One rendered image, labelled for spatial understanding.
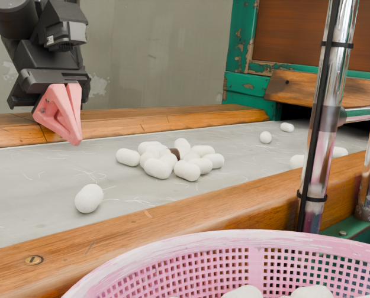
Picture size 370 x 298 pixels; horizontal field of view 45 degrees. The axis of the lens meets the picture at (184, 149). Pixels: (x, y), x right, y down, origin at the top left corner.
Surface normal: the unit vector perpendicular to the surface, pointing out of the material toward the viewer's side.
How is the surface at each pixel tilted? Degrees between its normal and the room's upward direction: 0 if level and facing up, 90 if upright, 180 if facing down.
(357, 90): 66
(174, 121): 45
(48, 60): 40
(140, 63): 90
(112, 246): 0
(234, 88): 90
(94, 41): 91
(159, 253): 75
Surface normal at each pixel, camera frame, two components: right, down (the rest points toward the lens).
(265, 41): -0.67, 0.10
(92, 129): 0.58, -0.54
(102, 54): 0.69, 0.22
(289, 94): -0.57, -0.29
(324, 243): -0.15, -0.07
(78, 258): 0.10, -0.97
